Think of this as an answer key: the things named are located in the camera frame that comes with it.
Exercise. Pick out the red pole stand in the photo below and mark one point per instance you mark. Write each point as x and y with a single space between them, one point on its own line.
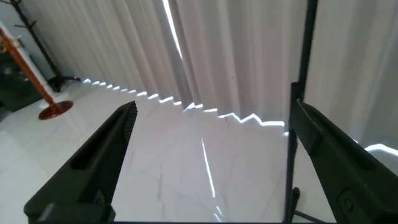
28 73

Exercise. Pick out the white curtain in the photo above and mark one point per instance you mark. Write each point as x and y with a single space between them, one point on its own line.
233 46

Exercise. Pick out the black coat stand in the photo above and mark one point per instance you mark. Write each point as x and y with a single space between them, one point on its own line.
40 49

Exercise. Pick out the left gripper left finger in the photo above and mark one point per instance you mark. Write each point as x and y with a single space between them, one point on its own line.
87 180

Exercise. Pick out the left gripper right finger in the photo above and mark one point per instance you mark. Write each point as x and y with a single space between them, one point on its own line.
351 174

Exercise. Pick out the black clothes rack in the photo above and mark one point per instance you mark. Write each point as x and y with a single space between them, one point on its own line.
306 46

